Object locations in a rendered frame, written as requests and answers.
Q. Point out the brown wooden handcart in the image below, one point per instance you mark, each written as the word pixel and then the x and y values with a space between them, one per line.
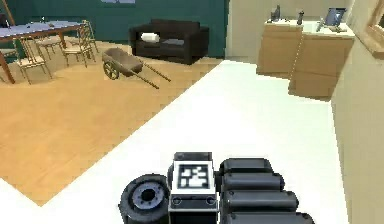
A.
pixel 123 63

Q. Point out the grey sofa cushion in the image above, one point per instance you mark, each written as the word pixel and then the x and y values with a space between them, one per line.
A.
pixel 173 42

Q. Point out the black sofa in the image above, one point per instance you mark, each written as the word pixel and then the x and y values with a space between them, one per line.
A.
pixel 173 40

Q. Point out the wooden dining table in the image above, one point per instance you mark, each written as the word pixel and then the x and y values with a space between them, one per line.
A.
pixel 33 30

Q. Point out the wooden slatted chair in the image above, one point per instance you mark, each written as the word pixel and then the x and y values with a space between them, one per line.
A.
pixel 31 60
pixel 48 42
pixel 78 48

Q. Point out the white pillow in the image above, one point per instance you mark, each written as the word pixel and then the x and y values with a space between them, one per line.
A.
pixel 150 37

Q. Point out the wooden framed window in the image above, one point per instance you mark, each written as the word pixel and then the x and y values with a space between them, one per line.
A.
pixel 375 30

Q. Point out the grey kitchen faucet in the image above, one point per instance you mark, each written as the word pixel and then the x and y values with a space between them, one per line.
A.
pixel 320 24

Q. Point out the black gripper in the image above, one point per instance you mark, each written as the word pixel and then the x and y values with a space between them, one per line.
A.
pixel 146 198

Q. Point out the tan wooden kitchen cabinet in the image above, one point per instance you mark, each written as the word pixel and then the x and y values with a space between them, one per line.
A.
pixel 278 46
pixel 320 63

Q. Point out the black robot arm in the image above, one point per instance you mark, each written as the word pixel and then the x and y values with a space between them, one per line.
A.
pixel 233 190

